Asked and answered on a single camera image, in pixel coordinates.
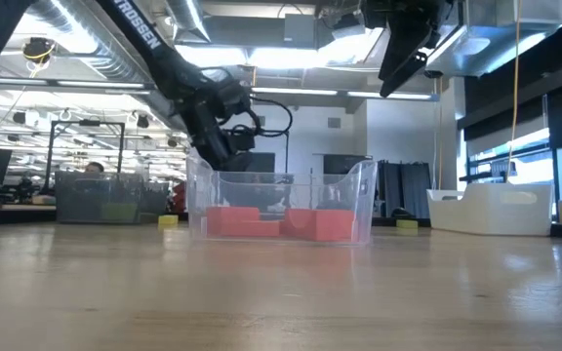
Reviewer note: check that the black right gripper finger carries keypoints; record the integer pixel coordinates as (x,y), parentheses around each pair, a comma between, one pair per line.
(392,53)
(415,53)

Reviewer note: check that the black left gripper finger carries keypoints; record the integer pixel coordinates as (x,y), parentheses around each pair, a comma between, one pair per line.
(276,183)
(247,187)

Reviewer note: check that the red house-shaped block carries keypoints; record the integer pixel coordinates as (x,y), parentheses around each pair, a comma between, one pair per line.
(232,213)

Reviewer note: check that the yellow rectangular block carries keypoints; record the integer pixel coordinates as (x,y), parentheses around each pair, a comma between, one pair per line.
(168,219)

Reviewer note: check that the green cube block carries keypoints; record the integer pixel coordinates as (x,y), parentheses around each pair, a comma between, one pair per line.
(119,212)

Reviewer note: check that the green long block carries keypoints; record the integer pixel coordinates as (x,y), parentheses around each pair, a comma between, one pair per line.
(407,224)

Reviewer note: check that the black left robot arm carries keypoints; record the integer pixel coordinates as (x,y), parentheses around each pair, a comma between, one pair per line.
(139,29)

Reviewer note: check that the red background object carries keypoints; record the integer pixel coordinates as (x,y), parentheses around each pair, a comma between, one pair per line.
(179,197)

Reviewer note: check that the clear plastic bin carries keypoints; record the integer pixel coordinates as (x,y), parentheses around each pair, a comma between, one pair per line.
(359,195)

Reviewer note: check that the long ceiling light bar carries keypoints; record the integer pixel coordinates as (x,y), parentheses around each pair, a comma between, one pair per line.
(310,91)

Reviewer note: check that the grey ceiling box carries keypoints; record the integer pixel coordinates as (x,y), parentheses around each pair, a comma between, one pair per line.
(300,31)

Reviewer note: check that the person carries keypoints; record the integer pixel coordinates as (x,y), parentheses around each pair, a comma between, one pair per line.
(94,168)

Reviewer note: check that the dark grey curtain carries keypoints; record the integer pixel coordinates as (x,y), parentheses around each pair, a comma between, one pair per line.
(408,190)

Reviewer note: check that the grey translucent plastic bin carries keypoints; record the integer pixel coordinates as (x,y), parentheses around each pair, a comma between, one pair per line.
(81,195)

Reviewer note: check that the white plastic bin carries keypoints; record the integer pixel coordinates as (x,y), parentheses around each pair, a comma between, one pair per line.
(486,214)

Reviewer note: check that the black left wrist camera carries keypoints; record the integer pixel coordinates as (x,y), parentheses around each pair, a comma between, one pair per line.
(242,140)

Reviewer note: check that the rectangular silver ventilation duct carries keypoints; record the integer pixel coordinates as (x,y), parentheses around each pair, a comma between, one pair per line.
(486,53)

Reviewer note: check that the round silver ventilation duct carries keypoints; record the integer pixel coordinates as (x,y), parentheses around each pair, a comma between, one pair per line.
(81,49)

